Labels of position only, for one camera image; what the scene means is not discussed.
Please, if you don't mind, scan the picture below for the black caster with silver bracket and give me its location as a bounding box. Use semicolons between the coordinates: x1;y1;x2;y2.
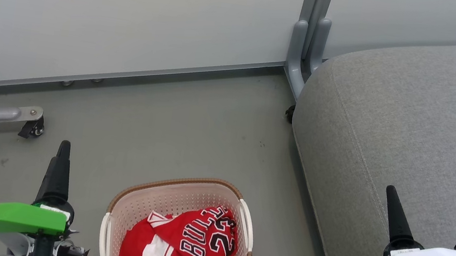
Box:
17;113;47;142

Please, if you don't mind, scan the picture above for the small black caster wheel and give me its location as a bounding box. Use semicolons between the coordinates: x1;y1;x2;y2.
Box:
284;103;296;124

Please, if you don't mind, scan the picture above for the red Bulls basketball jersey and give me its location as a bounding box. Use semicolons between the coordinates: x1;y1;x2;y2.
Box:
141;195;244;256

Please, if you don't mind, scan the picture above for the red white-trimmed garment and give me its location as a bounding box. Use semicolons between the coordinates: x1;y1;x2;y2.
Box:
118;217;195;256

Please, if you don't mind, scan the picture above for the aluminium partition base rail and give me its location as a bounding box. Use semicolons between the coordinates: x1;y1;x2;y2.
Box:
0;19;287;136

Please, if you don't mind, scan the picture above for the beige perforated laundry basket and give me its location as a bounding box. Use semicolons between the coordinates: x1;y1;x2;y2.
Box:
97;163;263;256

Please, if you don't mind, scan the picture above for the grey partition post with foot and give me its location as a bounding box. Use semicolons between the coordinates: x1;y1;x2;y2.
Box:
279;0;336;105

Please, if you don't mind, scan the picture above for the grey fabric sofa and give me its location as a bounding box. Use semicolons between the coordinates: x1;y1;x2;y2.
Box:
271;10;456;256

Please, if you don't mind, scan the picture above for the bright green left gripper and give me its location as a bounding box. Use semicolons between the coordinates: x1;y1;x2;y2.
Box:
0;130;85;254

